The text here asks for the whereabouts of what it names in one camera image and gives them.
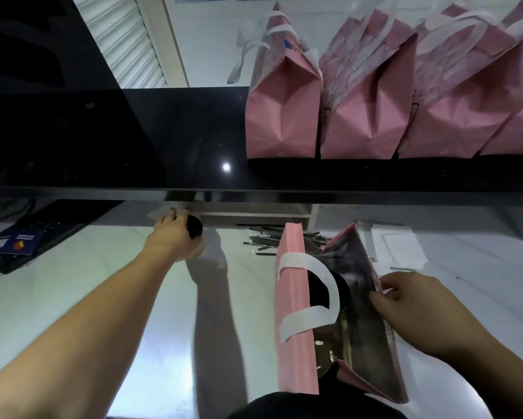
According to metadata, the person's black shirt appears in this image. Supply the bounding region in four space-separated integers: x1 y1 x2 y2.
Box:
228 390 409 419

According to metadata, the tall black glossy cabinet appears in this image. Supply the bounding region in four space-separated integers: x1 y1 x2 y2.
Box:
0 0 166 188

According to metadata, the black cable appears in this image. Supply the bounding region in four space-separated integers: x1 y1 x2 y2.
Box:
0 198 36 278

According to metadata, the stack of white napkins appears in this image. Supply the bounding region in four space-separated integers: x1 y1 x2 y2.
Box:
357 221 429 271

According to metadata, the person's left forearm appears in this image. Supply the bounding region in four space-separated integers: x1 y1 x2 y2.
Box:
0 250 179 419

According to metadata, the dark blue box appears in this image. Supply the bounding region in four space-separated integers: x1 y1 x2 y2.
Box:
0 230 46 258

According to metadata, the black glossy counter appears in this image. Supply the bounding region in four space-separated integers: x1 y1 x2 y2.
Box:
0 87 523 205

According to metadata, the cream shutter side frame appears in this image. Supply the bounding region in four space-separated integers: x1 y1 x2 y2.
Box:
134 0 190 88

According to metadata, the white roller shutter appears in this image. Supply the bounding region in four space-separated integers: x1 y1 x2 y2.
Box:
71 0 168 89

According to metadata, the pile of straws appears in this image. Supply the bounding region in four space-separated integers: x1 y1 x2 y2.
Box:
243 224 332 257

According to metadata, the black-lid paper cup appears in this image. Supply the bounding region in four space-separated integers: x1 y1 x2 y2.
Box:
307 269 350 311
185 214 206 260

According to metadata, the person's left hand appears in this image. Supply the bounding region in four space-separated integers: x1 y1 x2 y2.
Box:
141 208 203 263

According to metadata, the person's right hand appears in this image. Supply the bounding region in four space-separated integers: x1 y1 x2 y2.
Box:
369 271 485 361

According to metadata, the black low shelf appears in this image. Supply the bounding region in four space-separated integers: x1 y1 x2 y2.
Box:
0 199 122 275

